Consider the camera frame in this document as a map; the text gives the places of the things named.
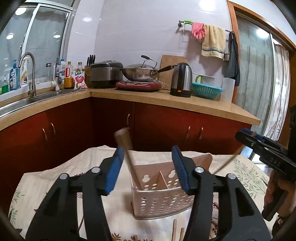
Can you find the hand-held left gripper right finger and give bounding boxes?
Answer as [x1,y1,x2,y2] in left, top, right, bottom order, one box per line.
[171,146,271,241]

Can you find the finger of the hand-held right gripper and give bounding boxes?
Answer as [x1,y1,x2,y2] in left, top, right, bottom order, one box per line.
[235,133,290,169]
[240,129,290,153]

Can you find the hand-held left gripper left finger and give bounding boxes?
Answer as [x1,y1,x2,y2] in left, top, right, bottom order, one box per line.
[25,146,125,241]

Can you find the wooden utensil handle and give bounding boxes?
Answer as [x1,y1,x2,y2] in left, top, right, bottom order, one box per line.
[114,127,142,189]

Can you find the white plastic utensil holder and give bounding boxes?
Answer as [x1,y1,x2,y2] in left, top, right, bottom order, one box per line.
[128,151,213,220]

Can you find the person's right hand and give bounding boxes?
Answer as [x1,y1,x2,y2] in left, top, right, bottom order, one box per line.
[264,171,292,216]

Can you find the floral tablecloth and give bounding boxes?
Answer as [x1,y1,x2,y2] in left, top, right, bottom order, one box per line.
[9,145,271,241]

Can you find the tall white container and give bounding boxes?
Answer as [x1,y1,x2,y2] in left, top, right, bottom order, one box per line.
[221,77,236,104]

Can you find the beige kitchen countertop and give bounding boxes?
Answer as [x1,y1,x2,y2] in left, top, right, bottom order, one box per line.
[0,87,261,131]

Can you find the teal plastic colander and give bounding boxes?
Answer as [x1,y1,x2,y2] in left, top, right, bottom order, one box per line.
[191,82,224,101]

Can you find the red induction cooktop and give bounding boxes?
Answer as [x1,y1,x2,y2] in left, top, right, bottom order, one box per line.
[115,80,164,92]

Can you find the dark apron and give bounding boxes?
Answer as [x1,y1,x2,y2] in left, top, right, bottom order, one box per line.
[224,32,241,88]

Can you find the steel electric kettle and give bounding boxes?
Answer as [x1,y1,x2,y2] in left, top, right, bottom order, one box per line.
[170,62,193,98]

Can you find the red and white bag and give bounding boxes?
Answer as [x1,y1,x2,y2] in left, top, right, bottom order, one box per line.
[73,71,88,89]

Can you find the grey rice cooker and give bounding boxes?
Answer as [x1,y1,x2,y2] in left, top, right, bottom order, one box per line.
[89,60,124,89]

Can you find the wooden knife block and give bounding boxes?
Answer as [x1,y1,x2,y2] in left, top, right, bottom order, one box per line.
[84,54,97,88]

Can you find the steel wok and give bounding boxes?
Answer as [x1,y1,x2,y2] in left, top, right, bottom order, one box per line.
[120,63,179,82]

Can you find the cooking oil bottle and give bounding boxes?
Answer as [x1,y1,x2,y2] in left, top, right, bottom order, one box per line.
[64,61,75,90]

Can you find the wooden cutting board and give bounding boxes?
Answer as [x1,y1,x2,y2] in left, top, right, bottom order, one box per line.
[159,55,188,80]

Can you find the steel sink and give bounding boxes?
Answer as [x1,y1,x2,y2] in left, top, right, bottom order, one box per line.
[0,89,86,117]

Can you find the steel wok lid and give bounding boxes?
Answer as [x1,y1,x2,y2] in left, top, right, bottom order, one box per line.
[129,55,160,70]

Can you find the beige towel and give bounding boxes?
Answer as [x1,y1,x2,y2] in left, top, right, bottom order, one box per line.
[201,24,227,60]

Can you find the steel kitchen faucet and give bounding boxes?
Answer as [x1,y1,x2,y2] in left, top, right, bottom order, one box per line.
[18,52,37,97]

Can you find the white spray bottle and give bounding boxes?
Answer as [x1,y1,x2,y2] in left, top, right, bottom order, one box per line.
[19,57,30,88]

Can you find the pink rubber gloves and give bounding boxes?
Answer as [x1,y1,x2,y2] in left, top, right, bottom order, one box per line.
[192,22,206,40]

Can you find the blue detergent bottle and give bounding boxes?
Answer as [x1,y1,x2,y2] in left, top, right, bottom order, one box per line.
[9,60,19,91]

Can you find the green dish soap bottle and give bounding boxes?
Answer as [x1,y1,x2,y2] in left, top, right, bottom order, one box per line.
[1,74,10,93]

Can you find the aluminium sliding window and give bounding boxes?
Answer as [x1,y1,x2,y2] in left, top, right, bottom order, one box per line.
[0,0,77,82]

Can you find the glass door wooden frame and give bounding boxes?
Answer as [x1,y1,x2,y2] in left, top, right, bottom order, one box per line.
[226,0,296,163]

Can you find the white mug green handle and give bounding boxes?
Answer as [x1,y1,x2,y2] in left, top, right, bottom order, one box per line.
[192,72,215,85]

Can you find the metal towel rail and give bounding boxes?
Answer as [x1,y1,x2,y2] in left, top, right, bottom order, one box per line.
[177,20,234,38]

